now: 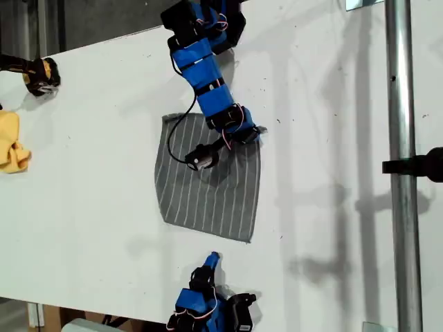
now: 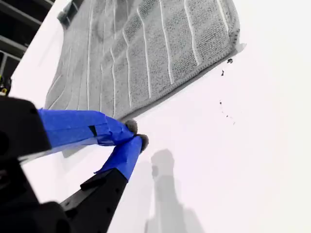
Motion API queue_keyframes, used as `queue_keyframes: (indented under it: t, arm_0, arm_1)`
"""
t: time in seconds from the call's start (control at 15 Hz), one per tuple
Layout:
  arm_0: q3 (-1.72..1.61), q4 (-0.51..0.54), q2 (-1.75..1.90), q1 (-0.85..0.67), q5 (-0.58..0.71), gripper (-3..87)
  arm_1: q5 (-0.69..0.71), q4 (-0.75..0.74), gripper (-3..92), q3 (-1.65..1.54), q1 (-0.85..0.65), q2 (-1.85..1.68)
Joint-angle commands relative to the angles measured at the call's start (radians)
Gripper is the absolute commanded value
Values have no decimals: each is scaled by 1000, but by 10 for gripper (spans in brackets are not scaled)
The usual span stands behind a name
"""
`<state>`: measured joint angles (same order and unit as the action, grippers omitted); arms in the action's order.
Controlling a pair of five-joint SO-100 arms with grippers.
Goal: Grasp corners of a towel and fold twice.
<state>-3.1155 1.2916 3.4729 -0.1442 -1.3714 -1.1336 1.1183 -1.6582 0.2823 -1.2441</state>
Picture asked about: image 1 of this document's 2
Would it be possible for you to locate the grey striped towel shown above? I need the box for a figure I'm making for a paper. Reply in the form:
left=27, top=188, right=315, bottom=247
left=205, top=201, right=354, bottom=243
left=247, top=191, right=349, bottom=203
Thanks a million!
left=154, top=113, right=268, bottom=245

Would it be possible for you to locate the white box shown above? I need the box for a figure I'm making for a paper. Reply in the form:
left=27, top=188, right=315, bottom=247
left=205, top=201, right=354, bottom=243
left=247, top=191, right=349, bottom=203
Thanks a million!
left=61, top=317, right=115, bottom=332

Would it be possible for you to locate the brown cardboard box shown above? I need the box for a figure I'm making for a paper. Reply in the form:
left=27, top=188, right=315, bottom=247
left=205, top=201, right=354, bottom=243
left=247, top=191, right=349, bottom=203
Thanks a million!
left=42, top=304, right=62, bottom=332

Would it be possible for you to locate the black clamp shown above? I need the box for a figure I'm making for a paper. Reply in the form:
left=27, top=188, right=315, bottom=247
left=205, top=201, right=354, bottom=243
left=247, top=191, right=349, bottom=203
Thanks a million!
left=381, top=146, right=443, bottom=183

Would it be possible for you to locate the yellow cloth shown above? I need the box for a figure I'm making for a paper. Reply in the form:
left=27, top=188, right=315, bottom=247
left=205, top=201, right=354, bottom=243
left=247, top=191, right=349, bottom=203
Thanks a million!
left=0, top=109, right=33, bottom=174

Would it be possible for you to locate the black camera box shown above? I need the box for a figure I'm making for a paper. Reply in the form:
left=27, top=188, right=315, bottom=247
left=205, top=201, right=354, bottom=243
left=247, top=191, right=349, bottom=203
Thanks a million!
left=185, top=138, right=229, bottom=172
left=228, top=292, right=257, bottom=332

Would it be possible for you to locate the black camera cable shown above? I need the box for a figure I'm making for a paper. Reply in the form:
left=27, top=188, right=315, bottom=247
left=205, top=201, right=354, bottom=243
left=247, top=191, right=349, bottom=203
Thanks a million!
left=167, top=93, right=198, bottom=163

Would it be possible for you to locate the steel post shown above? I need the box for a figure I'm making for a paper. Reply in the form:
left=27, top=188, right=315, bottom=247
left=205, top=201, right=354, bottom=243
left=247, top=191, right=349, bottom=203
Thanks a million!
left=384, top=0, right=425, bottom=332

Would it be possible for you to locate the white frame bar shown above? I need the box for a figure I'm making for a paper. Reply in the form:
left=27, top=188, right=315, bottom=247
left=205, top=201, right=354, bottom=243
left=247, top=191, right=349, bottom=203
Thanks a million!
left=27, top=302, right=44, bottom=328

